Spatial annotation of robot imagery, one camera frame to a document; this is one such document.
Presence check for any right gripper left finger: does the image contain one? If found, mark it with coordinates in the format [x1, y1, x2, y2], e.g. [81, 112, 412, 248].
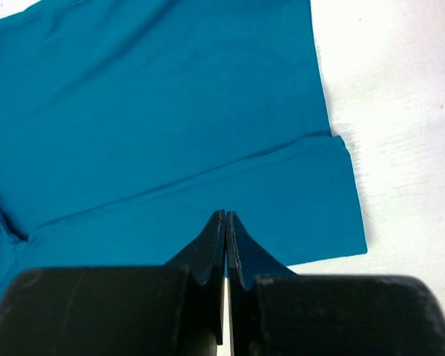
[0, 211, 225, 355]

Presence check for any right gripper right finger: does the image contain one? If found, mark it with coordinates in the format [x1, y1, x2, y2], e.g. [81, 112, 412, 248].
[225, 212, 445, 355]

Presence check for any blue t shirt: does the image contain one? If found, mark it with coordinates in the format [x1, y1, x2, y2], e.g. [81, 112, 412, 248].
[0, 1, 367, 299]

